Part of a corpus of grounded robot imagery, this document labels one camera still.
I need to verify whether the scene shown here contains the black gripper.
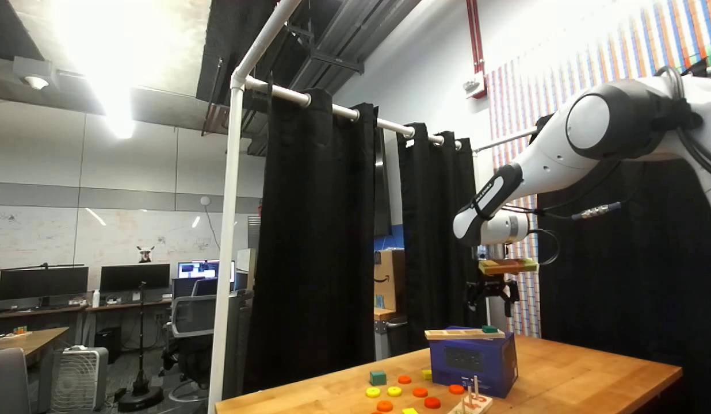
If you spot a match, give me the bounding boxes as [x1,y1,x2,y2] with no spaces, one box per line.
[465,274,523,317]

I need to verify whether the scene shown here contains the purple rectangular box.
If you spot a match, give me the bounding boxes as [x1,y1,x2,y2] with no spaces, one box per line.
[423,328,521,400]

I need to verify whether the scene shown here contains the brown cardboard box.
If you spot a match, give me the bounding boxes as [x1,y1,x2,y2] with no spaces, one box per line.
[374,249,409,320]

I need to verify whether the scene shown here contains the white box fan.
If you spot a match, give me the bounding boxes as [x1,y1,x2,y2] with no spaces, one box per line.
[49,343,111,414]

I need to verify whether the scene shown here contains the black curtain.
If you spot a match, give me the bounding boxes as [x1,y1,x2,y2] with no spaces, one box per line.
[241,90,385,395]
[537,159,711,414]
[398,121,483,349]

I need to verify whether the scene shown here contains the blue panel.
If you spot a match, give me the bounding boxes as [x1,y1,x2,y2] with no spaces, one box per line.
[374,225,409,254]

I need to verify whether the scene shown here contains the red ceiling pipe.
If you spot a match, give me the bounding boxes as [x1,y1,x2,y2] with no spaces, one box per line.
[465,0,488,99]

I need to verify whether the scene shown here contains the grey curtain rod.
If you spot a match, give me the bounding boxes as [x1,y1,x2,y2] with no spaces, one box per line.
[241,74,450,148]

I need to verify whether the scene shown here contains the lit computer monitor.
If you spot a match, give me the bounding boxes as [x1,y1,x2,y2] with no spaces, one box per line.
[176,257,238,282]

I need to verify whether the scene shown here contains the dark office chair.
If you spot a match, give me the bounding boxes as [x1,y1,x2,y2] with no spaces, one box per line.
[164,295,220,386]

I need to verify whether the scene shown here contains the black computer monitor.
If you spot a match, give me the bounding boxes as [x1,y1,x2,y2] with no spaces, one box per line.
[99,263,172,295]
[0,263,91,303]

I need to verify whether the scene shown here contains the black floor stand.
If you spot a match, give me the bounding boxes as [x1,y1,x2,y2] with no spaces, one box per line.
[113,278,167,411]

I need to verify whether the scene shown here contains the long office desk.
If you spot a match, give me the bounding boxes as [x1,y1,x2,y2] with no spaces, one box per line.
[0,296,177,325]

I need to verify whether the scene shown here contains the light wooden desk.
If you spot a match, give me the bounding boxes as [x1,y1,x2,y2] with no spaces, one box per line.
[0,325,72,369]

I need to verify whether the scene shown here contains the grey chair back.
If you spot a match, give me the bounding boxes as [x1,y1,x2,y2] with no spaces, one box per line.
[0,348,32,414]

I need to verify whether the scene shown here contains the orange green wrist camera mount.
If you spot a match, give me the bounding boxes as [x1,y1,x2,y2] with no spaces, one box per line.
[477,256,542,278]

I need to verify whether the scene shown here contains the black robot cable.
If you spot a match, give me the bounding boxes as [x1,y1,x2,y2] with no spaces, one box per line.
[523,99,711,269]

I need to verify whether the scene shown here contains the white wall alarm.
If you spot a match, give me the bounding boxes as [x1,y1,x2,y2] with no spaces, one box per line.
[461,71,488,102]

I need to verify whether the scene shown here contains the white PVC pipe frame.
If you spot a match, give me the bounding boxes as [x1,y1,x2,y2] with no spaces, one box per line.
[206,0,304,414]

